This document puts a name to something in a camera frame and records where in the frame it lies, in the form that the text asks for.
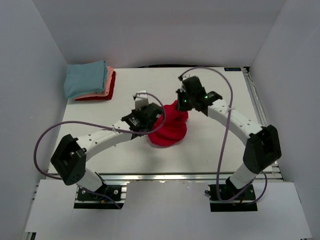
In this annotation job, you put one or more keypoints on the folded light blue t shirt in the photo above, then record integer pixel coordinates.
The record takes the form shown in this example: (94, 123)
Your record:
(85, 78)

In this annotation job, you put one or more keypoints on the aluminium table frame rail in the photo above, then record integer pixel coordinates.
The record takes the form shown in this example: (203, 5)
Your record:
(273, 176)

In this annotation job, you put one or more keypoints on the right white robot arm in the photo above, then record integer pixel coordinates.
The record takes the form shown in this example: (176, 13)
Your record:
(262, 144)

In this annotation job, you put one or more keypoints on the blue label sticker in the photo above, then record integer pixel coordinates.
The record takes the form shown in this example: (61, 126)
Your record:
(232, 69)

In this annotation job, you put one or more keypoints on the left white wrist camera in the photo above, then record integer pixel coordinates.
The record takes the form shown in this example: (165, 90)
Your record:
(140, 99)

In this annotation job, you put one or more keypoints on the folded pink t shirt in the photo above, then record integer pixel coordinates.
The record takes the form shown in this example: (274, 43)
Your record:
(106, 82)

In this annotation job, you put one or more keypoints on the folded dark red t shirt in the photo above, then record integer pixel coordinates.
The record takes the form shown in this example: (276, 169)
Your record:
(110, 90)

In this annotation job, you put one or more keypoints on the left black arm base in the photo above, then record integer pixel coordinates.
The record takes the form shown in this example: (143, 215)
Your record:
(108, 197)

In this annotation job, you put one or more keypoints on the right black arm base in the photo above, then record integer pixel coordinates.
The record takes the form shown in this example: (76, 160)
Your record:
(243, 203)

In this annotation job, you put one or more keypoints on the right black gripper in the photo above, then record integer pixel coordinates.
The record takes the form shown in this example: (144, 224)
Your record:
(180, 106)

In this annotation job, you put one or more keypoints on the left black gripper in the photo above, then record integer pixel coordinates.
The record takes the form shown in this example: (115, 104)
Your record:
(135, 112)

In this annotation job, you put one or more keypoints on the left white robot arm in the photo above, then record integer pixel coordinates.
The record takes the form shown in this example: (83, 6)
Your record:
(70, 157)

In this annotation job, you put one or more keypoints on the bright red t shirt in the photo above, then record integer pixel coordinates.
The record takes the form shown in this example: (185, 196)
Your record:
(174, 128)

